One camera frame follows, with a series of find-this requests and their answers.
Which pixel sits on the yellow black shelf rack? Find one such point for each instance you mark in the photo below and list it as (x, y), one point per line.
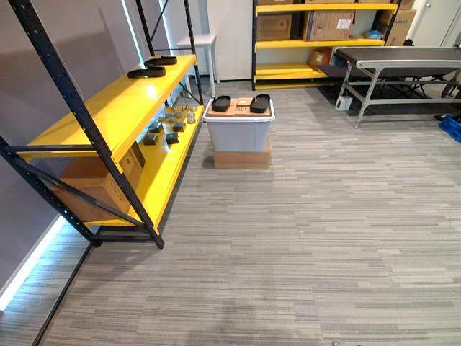
(137, 101)

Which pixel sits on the flat cardboard box under bin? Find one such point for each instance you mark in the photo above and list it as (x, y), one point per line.
(241, 160)

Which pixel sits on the grey plastic bin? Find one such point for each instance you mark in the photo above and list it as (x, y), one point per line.
(237, 133)

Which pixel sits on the small black box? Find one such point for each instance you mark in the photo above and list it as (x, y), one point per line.
(172, 138)
(155, 127)
(151, 139)
(179, 127)

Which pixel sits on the round metal part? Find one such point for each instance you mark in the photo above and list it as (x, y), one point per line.
(162, 117)
(191, 118)

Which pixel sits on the printed cardboard box in bin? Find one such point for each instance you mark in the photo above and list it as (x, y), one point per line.
(244, 105)

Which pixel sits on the black plastic housing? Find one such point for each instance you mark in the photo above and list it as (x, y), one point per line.
(161, 60)
(260, 103)
(146, 72)
(221, 103)

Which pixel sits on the white control box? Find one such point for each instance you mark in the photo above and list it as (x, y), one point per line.
(343, 103)

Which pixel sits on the white stool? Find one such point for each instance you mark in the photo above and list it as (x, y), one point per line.
(201, 43)

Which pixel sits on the large cardboard box with label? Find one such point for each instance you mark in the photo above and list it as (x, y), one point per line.
(90, 180)

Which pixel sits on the yellow black rack with boxes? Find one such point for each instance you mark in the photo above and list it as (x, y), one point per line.
(288, 44)

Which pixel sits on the small reddish cardboard box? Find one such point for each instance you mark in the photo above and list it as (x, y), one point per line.
(320, 57)

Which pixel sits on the square brown cardboard box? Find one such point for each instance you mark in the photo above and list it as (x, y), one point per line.
(273, 27)

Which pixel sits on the wide cardboard box white label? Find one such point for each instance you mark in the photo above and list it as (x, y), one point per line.
(326, 26)

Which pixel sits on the blue plastic bag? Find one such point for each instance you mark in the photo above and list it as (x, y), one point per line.
(376, 34)

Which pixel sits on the conveyor belt table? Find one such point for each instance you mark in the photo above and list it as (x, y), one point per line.
(396, 57)

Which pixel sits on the cardboard box blue print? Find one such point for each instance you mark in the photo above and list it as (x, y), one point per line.
(401, 27)

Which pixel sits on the blue plastic crate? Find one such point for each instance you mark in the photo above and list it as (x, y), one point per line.
(452, 127)

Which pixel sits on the white door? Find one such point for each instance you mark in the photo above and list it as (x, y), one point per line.
(432, 21)

